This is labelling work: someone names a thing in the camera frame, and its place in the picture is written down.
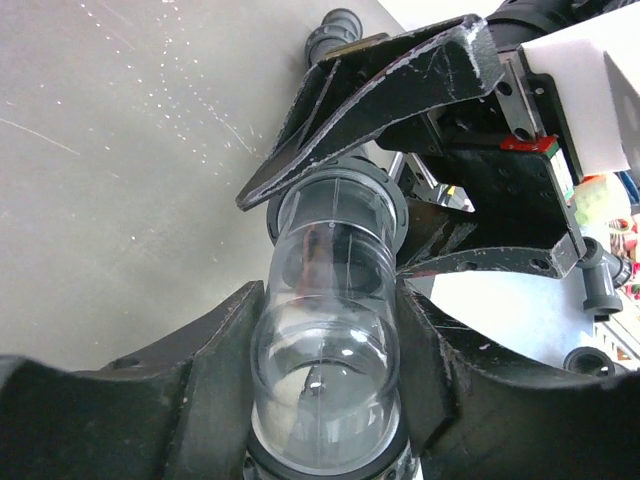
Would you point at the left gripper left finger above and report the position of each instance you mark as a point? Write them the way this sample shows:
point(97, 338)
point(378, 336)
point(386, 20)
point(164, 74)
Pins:
point(178, 408)

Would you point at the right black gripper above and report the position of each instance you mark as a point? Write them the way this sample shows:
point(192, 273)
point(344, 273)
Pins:
point(439, 92)

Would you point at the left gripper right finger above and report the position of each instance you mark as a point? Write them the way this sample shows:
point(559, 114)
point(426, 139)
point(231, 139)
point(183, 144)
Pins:
point(478, 410)

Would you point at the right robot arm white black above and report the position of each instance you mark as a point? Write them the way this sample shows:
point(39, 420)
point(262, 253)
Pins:
point(537, 111)

